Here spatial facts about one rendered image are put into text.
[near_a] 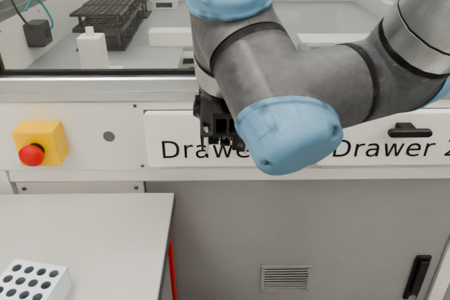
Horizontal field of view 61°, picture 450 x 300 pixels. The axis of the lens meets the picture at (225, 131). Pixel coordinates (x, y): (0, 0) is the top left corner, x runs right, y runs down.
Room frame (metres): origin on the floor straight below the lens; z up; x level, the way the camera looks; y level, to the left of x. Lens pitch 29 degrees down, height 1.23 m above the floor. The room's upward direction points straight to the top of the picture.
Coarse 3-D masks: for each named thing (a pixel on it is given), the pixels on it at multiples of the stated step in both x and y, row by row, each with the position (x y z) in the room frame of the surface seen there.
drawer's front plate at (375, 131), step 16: (416, 112) 0.60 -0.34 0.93; (432, 112) 0.60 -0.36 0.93; (448, 112) 0.60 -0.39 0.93; (352, 128) 0.60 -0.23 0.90; (368, 128) 0.60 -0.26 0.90; (384, 128) 0.60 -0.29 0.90; (416, 128) 0.60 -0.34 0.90; (432, 128) 0.60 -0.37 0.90; (448, 128) 0.60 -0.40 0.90; (352, 144) 0.60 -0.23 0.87; (368, 144) 0.60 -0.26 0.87; (384, 144) 0.60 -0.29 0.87; (400, 144) 0.60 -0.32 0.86; (448, 144) 0.60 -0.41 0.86; (336, 160) 0.60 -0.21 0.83; (352, 160) 0.60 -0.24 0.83; (368, 160) 0.60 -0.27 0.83; (384, 160) 0.60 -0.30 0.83; (400, 160) 0.60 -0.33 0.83; (416, 160) 0.60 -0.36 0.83; (432, 160) 0.60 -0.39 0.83; (448, 160) 0.60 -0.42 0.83
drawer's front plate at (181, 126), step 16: (160, 112) 0.60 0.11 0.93; (176, 112) 0.60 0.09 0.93; (192, 112) 0.60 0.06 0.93; (144, 128) 0.60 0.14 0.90; (160, 128) 0.60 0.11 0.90; (176, 128) 0.60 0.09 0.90; (192, 128) 0.60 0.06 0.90; (160, 144) 0.60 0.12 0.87; (192, 144) 0.60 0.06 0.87; (160, 160) 0.60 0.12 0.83; (176, 160) 0.60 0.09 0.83; (192, 160) 0.60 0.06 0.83; (208, 160) 0.60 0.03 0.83; (224, 160) 0.60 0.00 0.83; (240, 160) 0.60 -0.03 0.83
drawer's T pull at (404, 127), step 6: (396, 126) 0.59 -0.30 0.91; (402, 126) 0.59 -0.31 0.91; (408, 126) 0.59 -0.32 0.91; (414, 126) 0.59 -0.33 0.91; (390, 132) 0.57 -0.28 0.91; (396, 132) 0.57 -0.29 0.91; (402, 132) 0.57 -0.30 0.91; (408, 132) 0.57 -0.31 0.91; (414, 132) 0.57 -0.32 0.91; (420, 132) 0.57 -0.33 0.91; (426, 132) 0.57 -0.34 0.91; (432, 132) 0.57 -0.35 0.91
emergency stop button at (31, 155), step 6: (24, 150) 0.54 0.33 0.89; (30, 150) 0.54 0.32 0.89; (36, 150) 0.54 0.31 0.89; (24, 156) 0.54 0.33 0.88; (30, 156) 0.54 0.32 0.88; (36, 156) 0.54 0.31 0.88; (42, 156) 0.54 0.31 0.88; (24, 162) 0.54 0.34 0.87; (30, 162) 0.54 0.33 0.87; (36, 162) 0.54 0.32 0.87
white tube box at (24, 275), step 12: (12, 264) 0.38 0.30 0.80; (24, 264) 0.38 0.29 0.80; (36, 264) 0.38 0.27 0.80; (48, 264) 0.38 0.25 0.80; (0, 276) 0.36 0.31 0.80; (12, 276) 0.36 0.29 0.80; (24, 276) 0.36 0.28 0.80; (36, 276) 0.36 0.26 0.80; (48, 276) 0.36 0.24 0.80; (60, 276) 0.36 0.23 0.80; (0, 288) 0.35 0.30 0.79; (12, 288) 0.34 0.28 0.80; (24, 288) 0.34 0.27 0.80; (36, 288) 0.34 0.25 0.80; (48, 288) 0.34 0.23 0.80; (60, 288) 0.35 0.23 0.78
